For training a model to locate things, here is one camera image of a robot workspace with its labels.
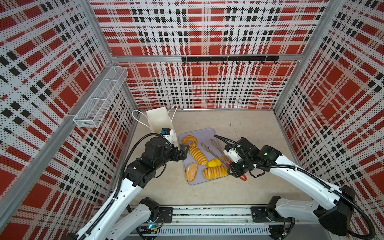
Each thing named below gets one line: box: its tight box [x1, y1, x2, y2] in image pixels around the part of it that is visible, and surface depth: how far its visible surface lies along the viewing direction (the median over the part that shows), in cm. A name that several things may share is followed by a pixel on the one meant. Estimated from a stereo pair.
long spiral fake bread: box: [189, 146, 208, 166], surface depth 93 cm
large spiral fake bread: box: [202, 166, 228, 180], surface depth 86 cm
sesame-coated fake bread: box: [185, 162, 198, 183], surface depth 86 cm
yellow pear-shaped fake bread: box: [206, 158, 223, 168], surface depth 90 cm
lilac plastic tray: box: [179, 128, 229, 185], surface depth 89 cm
